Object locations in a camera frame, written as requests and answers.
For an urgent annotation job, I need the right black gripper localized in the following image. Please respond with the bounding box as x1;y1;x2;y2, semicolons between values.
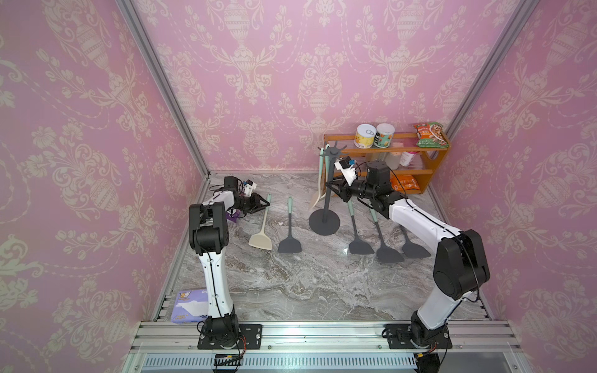
326;175;379;205

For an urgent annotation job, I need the cream spatula mint handle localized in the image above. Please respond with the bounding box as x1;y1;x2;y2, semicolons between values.
249;207;273;250

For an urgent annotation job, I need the grey utensil rack stand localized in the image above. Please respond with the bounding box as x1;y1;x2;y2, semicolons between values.
309;141;343;236

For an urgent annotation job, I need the grey spatula mint handle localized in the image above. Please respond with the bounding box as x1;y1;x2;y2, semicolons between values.
400;225;432;259
278;197;303;254
369;208;404;264
348;200;374;255

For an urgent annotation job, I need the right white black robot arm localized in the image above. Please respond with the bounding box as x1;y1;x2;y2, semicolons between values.
326;157;491;348

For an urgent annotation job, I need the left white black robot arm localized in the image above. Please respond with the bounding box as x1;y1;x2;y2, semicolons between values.
188;176;270;350

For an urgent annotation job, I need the purple candy bag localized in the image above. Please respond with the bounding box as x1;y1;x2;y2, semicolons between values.
226;208;244;223

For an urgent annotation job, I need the white plastic bottle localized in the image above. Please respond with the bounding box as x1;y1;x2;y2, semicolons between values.
384;141;404;170

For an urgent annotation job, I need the orange snack packet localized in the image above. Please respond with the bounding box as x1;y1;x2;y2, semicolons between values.
390;174;421;192

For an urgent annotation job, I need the yellow tin can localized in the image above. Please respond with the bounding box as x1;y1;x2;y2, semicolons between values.
354;124;377;149

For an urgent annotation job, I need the white pink bottle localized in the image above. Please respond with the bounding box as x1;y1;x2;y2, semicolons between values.
400;152;417;167

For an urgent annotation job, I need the wooden orange shelf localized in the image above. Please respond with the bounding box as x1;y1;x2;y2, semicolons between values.
323;132;452;194

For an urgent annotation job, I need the green tin can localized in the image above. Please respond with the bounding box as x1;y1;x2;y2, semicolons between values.
374;123;395;149

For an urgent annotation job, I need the red green snack packet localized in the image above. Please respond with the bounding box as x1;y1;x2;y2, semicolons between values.
414;122;449;149

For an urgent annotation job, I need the purple tissue packet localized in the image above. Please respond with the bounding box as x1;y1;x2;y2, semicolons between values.
171;289;209;324

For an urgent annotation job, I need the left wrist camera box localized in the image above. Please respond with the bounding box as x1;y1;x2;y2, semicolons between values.
242;180;257;197

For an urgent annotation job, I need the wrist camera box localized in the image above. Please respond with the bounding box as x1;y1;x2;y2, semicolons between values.
242;180;257;197
334;156;358;186

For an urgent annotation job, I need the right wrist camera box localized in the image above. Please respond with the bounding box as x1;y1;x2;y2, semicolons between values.
334;156;358;186

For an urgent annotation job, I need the cream ladle mint handle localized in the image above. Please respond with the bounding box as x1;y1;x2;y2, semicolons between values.
309;149;324;210

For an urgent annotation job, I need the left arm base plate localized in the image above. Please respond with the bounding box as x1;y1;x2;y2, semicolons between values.
197;323;263;351

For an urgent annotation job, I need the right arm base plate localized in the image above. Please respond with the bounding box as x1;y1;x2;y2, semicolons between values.
382;323;452;350

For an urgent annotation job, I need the aluminium front rail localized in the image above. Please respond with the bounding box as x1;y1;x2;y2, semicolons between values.
123;320;532;372

